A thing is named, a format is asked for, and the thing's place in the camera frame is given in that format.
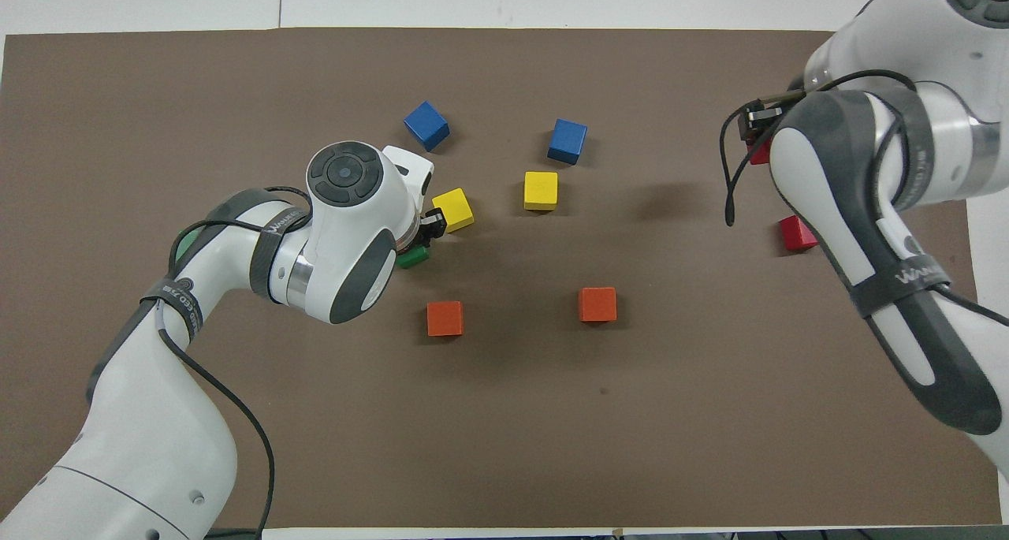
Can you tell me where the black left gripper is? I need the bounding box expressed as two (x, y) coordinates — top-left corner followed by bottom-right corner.
(408, 207), (449, 251)

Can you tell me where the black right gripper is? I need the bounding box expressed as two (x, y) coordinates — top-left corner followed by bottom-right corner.
(739, 88), (806, 142)

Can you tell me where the yellow wooden cube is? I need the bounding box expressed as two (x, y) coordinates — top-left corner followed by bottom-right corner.
(431, 188), (476, 233)
(523, 171), (560, 212)

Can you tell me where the orange wooden cube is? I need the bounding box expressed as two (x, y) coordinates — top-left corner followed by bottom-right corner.
(578, 287), (618, 323)
(426, 300), (465, 338)

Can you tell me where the blue wooden cube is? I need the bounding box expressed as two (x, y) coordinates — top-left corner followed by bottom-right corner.
(404, 101), (451, 153)
(547, 118), (589, 166)

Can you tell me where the brown table mat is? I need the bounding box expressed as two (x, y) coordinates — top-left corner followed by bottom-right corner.
(0, 26), (1003, 530)

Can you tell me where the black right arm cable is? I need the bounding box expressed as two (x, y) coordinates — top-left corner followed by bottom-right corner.
(719, 69), (919, 227)

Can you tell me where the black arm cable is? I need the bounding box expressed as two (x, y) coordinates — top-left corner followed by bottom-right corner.
(719, 69), (919, 227)
(154, 185), (277, 537)

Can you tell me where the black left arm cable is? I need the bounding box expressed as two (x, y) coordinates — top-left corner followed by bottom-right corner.
(154, 185), (277, 537)

